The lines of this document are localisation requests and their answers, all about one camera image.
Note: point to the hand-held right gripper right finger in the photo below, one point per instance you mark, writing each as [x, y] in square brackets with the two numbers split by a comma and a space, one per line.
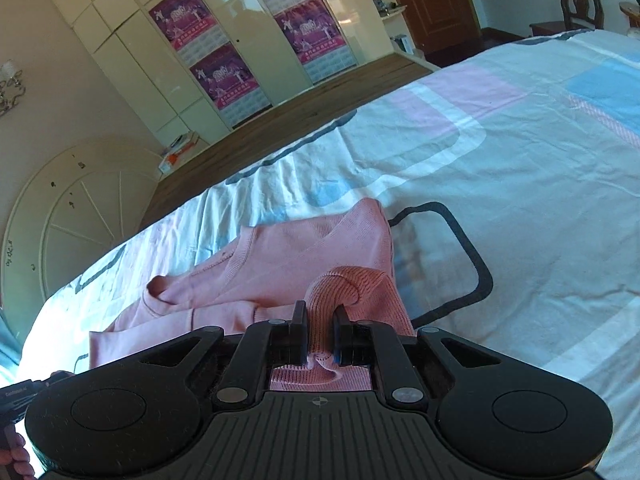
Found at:
[342, 335]

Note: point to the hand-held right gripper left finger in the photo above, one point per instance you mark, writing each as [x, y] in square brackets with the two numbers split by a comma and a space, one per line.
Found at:
[298, 335]

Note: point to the pink long-sleeved sweater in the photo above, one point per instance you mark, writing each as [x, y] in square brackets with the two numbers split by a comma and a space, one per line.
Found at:
[300, 255]

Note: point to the person's left hand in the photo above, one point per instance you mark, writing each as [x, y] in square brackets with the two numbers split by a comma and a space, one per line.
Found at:
[17, 457]

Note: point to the blue grey curtain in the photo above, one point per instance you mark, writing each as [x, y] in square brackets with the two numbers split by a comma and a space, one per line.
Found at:
[9, 340]

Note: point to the white round headboard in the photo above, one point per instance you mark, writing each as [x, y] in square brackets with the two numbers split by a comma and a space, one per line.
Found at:
[75, 210]

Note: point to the red and white cardboard box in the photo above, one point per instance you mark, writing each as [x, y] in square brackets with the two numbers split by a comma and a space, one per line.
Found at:
[180, 152]

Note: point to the wooden plank bed base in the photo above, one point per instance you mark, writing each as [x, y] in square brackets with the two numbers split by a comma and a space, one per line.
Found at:
[300, 110]

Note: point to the small white box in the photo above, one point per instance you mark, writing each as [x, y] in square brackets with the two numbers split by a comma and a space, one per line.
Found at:
[404, 45]

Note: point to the white corner shelf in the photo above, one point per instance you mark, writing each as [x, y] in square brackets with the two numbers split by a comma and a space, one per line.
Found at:
[385, 10]

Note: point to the cream glossy wardrobe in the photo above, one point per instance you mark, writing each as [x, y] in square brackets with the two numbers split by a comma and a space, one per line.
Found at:
[130, 45]

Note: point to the brown wooden door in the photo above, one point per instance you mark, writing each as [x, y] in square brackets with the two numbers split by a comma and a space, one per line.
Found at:
[435, 5]

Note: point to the wooden bedside table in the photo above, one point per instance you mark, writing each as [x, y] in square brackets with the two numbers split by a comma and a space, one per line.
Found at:
[631, 15]

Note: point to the purple wall poster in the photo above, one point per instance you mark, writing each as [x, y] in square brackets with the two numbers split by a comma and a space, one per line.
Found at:
[315, 30]
[182, 15]
[230, 77]

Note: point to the crystal wall lamp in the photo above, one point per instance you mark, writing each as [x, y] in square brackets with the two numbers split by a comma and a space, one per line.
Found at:
[11, 87]

